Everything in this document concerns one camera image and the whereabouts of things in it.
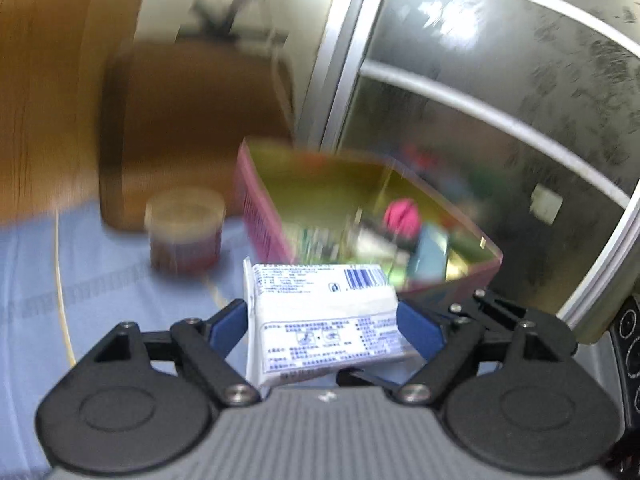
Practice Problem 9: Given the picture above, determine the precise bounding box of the white tissue pack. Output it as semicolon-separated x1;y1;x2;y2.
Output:
243;259;418;390

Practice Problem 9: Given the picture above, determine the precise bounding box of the light blue case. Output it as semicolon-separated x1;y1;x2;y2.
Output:
408;223;449;282

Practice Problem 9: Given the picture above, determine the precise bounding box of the red paper cup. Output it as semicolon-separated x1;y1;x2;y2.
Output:
144;188;227;275

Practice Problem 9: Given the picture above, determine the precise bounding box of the pink fuzzy cloth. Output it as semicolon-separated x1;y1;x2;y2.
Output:
383;198;421;238

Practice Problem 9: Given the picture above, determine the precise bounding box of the blue table cloth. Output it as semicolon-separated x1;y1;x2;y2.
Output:
1;204;254;479

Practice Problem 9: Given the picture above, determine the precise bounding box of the pink tin box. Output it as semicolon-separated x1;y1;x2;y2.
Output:
236;139;502;301

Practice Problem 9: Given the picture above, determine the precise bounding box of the black speaker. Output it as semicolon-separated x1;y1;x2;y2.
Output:
608;294;640;479

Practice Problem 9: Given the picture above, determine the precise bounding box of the frosted glass sliding door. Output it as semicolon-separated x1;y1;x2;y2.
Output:
297;0;639;342

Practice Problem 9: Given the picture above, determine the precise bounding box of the wooden board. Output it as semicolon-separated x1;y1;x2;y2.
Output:
1;0;142;223

